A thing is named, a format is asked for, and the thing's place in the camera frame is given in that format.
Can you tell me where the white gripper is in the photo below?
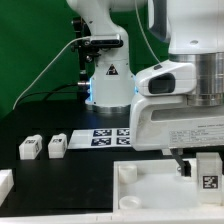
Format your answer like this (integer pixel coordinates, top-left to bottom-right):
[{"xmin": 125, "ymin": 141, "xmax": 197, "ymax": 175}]
[{"xmin": 130, "ymin": 94, "xmax": 224, "ymax": 177}]

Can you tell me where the white square tabletop part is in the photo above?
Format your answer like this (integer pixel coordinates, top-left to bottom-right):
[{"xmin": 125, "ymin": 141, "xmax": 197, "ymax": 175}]
[{"xmin": 113, "ymin": 159, "xmax": 224, "ymax": 212}]

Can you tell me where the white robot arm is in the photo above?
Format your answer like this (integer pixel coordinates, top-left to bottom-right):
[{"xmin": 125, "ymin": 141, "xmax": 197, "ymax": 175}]
[{"xmin": 66, "ymin": 0, "xmax": 224, "ymax": 154}]

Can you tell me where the white sheet with AprilTags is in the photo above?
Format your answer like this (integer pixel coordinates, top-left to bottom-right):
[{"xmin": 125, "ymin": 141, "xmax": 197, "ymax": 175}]
[{"xmin": 68, "ymin": 128, "xmax": 130, "ymax": 149}]

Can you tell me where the black cable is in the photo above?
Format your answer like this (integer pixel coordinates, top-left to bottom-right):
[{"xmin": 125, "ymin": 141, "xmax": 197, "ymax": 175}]
[{"xmin": 14, "ymin": 83, "xmax": 88, "ymax": 109}]

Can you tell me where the grey camera on base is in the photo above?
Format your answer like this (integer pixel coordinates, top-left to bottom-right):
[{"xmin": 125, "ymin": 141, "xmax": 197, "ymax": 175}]
[{"xmin": 90, "ymin": 34, "xmax": 123, "ymax": 48}]

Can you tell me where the white cable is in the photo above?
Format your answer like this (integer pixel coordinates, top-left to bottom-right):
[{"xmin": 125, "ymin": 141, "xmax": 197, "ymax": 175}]
[{"xmin": 12, "ymin": 36, "xmax": 92, "ymax": 111}]

